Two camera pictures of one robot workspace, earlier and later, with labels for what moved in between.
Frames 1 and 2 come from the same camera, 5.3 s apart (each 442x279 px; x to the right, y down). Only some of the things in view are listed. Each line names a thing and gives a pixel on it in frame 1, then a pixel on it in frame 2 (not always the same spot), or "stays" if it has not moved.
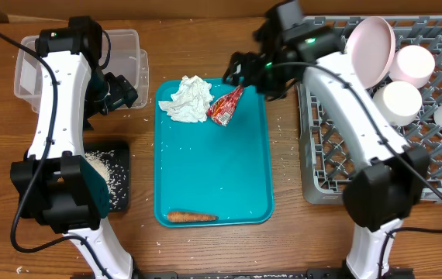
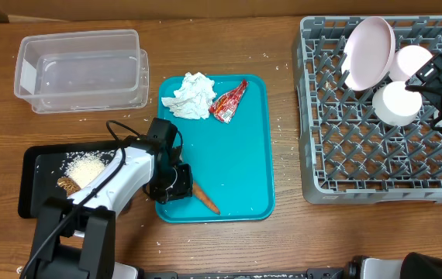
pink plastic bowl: [414, 64] stays
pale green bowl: [398, 102] stays
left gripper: [123, 92] → [183, 190]
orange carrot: [184, 217] → [199, 193]
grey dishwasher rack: [323, 164] stays
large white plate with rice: [371, 43] stays
